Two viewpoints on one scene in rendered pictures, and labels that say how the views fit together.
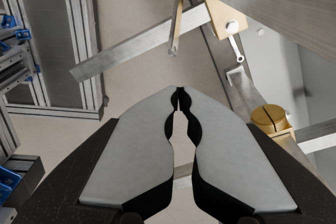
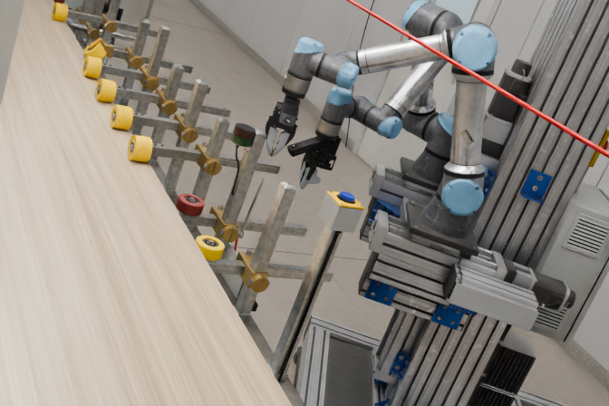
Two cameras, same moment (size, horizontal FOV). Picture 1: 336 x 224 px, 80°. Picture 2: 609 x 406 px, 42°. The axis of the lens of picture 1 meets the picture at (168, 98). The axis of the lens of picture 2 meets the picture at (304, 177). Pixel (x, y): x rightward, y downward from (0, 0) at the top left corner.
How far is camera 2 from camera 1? 2.29 m
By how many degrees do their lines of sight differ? 40
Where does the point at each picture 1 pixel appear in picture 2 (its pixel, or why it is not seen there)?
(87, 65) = (295, 227)
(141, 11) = not seen: outside the picture
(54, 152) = not seen: hidden behind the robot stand
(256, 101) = (204, 184)
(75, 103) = (340, 343)
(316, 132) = (188, 155)
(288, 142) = (213, 152)
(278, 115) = (211, 164)
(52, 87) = (365, 364)
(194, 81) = not seen: hidden behind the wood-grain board
